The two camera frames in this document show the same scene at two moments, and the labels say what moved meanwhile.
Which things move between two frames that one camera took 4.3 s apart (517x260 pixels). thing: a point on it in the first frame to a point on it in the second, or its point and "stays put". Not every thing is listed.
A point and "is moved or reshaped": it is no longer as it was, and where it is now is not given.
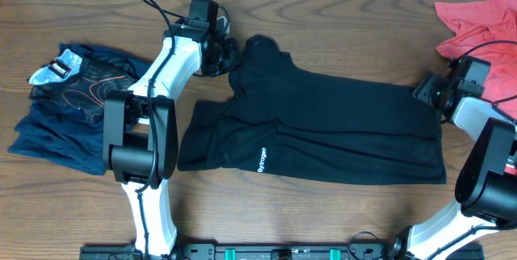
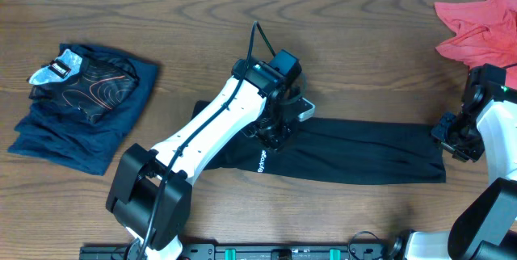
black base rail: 247,251 stays put
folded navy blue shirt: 65,135 stays put
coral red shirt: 485,27 stays put
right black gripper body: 431,90 to 458,135
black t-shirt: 284,121 is moved or reshaped
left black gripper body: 225,56 to 273,136
